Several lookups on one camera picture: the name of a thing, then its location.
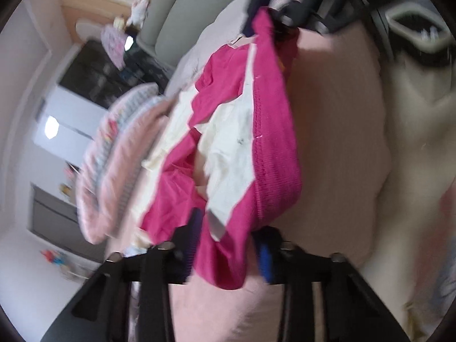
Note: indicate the pink bed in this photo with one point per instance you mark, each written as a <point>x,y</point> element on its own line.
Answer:
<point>338,131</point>

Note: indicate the white wardrobe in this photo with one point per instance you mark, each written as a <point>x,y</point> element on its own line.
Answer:
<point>67,131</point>

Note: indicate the cream shirt with pink sleeves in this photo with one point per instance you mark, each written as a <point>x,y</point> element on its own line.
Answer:
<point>274,149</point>

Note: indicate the pink printed hanging cloth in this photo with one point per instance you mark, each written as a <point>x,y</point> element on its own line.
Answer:
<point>114,44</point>

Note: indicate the yellow toy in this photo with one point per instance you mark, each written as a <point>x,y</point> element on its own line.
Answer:
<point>65,189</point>

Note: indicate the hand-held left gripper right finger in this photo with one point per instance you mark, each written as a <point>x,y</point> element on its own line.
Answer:
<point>265,260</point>

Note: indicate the folded pink quilt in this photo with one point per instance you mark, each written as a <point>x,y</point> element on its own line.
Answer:
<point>117,156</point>

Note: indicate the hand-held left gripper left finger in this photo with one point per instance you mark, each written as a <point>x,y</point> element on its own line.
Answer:
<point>194,235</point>

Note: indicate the red and blue plush toy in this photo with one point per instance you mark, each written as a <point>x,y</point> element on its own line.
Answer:
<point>53,256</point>

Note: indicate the grey door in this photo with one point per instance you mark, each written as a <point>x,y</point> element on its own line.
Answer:
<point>53,217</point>

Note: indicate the padded headboard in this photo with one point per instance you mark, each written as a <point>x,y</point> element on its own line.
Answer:
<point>171,14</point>

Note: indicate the black glass wardrobe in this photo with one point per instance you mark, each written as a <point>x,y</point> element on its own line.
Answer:
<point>99,74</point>

